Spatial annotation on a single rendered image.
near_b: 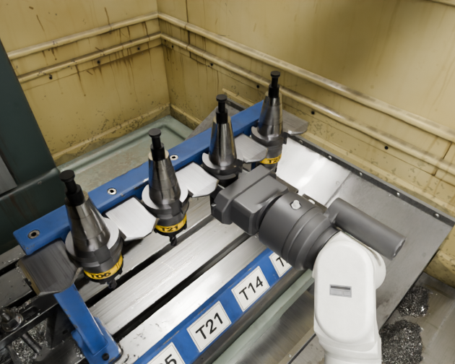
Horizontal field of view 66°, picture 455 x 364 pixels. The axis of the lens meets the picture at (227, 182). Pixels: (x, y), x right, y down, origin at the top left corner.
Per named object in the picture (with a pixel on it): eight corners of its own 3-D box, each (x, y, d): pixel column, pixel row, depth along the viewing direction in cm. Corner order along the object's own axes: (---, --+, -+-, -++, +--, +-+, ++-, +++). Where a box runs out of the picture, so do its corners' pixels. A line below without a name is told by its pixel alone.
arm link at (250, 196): (269, 147, 55) (334, 185, 48) (264, 191, 61) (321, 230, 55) (209, 186, 48) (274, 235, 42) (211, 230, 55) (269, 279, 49)
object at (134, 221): (165, 225, 47) (164, 222, 46) (130, 248, 44) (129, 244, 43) (136, 198, 50) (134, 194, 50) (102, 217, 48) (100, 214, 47)
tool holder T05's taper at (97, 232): (102, 217, 45) (87, 178, 41) (117, 238, 43) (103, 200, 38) (68, 234, 43) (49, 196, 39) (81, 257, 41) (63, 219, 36)
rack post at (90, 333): (123, 353, 64) (75, 260, 44) (97, 375, 61) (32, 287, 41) (97, 315, 69) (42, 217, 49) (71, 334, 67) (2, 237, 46)
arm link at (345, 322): (332, 243, 49) (331, 344, 47) (313, 239, 42) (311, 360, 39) (382, 245, 46) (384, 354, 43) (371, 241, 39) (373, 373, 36)
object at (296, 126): (313, 127, 63) (314, 123, 63) (295, 139, 60) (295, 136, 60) (283, 112, 67) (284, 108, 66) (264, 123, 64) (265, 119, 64)
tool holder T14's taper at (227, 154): (218, 144, 56) (217, 107, 52) (242, 154, 54) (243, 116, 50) (202, 159, 54) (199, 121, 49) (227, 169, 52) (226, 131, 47)
